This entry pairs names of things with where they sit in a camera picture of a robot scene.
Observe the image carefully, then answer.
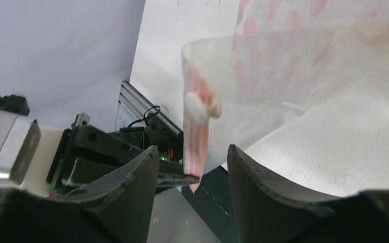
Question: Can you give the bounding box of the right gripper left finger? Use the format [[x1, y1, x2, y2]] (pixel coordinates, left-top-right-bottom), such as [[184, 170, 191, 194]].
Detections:
[[0, 146, 159, 242]]

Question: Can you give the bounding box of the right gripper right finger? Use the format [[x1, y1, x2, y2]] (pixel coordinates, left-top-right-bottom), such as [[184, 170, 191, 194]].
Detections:
[[227, 144, 389, 242]]

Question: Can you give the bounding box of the clear pink-dotted zip bag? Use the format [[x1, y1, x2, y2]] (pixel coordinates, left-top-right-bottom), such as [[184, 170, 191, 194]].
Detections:
[[181, 1, 389, 196]]

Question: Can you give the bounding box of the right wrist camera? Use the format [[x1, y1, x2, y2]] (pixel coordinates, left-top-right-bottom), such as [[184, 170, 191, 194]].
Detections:
[[0, 94, 41, 187]]

